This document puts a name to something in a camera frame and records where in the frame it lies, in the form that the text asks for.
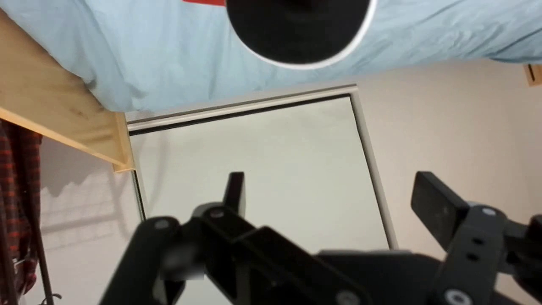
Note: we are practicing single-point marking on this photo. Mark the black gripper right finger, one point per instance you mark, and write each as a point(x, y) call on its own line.
point(475, 249)

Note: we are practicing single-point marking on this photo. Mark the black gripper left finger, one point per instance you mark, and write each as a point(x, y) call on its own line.
point(226, 255)

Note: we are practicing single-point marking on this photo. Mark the black cap with white trim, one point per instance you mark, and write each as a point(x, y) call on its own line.
point(299, 28)

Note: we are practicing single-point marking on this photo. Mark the white closet door panel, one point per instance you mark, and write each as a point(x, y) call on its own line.
point(254, 147)

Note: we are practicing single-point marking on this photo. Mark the black clothes rack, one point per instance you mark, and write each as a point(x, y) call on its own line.
point(44, 272)

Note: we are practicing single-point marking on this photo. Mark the red plaid shirt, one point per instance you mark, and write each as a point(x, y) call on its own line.
point(17, 198)

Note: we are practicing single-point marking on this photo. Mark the wooden bed frame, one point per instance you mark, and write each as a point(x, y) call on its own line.
point(51, 108)

